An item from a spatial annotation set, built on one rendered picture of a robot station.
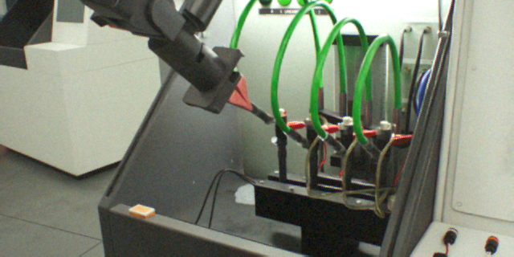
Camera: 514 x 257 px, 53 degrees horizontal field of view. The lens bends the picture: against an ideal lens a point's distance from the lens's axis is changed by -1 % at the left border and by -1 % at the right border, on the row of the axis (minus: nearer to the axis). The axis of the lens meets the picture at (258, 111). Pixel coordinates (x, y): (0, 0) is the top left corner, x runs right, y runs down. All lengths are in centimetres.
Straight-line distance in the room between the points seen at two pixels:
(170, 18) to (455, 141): 60
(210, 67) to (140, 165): 59
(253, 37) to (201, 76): 78
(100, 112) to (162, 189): 270
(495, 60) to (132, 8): 66
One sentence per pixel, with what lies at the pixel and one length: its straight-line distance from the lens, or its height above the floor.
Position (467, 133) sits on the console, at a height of 115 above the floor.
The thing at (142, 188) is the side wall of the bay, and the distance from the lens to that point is 132.
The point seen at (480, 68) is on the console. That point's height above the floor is 126.
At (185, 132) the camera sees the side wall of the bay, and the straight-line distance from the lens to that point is 140.
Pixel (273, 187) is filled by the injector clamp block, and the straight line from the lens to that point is 119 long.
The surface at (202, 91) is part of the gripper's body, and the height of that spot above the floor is 129.
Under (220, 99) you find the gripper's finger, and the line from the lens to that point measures 76.
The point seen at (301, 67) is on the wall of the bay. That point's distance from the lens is 145.
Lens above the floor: 146
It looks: 16 degrees down
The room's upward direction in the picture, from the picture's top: 3 degrees counter-clockwise
